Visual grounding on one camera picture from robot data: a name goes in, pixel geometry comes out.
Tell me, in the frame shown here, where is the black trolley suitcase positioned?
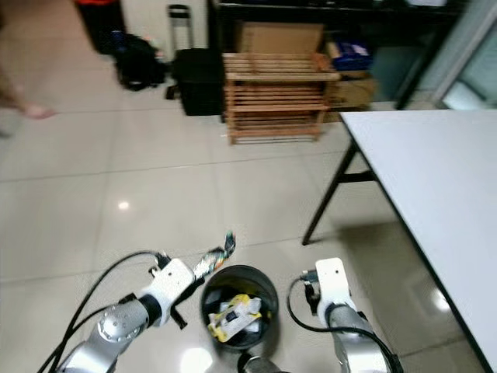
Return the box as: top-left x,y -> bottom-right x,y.
167,4 -> 226,117

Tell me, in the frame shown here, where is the flat brown cardboard sheet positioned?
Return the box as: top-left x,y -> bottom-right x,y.
237,21 -> 325,55

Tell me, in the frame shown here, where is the silver foil wrapper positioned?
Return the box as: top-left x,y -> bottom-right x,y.
193,232 -> 238,279

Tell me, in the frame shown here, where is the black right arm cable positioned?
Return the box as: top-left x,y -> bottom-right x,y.
286,268 -> 397,373

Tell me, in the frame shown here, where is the black bin with red lid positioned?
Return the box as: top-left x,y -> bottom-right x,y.
74,0 -> 127,55

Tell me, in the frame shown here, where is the bare person foot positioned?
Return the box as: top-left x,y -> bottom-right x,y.
0,66 -> 57,120

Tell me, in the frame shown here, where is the black backpack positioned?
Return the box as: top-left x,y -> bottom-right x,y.
113,31 -> 170,92

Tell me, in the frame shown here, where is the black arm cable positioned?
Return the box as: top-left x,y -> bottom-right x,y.
39,250 -> 168,373
286,268 -> 397,373

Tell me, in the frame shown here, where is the yellow white crumpled packaging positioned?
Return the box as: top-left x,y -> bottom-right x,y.
207,294 -> 263,341

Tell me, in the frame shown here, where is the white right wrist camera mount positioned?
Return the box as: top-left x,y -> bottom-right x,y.
315,257 -> 356,308

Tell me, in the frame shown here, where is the wooden slatted shoe rack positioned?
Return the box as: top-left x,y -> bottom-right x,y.
221,51 -> 341,146

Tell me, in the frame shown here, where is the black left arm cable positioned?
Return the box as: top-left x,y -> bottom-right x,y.
39,250 -> 168,373

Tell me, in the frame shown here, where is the small brown cardboard box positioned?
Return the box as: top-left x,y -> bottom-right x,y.
326,75 -> 377,123

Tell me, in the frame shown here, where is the grey folding table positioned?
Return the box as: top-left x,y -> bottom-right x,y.
301,109 -> 497,373

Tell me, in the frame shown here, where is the black round rubbish bin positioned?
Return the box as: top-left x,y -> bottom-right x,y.
200,264 -> 280,354

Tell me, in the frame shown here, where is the blue printed box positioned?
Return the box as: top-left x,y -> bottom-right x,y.
330,40 -> 374,72

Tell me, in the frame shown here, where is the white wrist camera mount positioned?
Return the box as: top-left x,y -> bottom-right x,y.
141,258 -> 196,308
315,257 -> 356,308

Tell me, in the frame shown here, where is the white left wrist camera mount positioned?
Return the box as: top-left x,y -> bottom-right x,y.
141,258 -> 196,308

